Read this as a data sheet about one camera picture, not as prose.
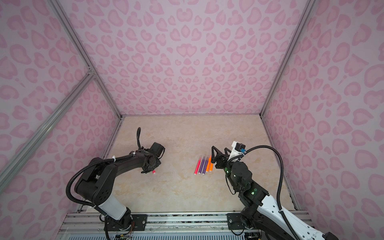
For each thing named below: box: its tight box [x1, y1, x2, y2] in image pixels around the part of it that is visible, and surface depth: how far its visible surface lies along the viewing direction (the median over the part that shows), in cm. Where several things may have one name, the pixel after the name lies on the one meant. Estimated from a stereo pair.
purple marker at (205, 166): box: [202, 159, 209, 175], surface depth 94 cm
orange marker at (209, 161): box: [205, 155, 212, 173], surface depth 94 cm
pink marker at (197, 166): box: [194, 157, 202, 175], surface depth 95 cm
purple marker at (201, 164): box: [198, 156, 206, 175], surface depth 95 cm
